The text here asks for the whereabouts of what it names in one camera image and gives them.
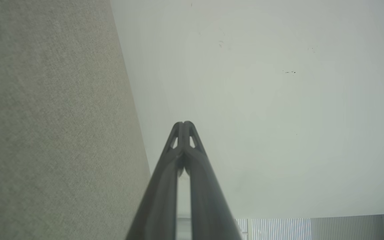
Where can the grey fabric sofa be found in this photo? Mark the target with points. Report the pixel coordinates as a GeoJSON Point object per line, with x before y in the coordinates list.
{"type": "Point", "coordinates": [52, 126]}

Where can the white ribbed panel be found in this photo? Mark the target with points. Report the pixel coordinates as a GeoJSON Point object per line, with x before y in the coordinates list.
{"type": "Point", "coordinates": [278, 230]}

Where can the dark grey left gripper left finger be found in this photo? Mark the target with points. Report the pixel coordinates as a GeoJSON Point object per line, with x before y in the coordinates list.
{"type": "Point", "coordinates": [160, 200]}

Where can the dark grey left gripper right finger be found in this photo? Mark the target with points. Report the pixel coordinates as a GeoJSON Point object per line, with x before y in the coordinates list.
{"type": "Point", "coordinates": [205, 200]}

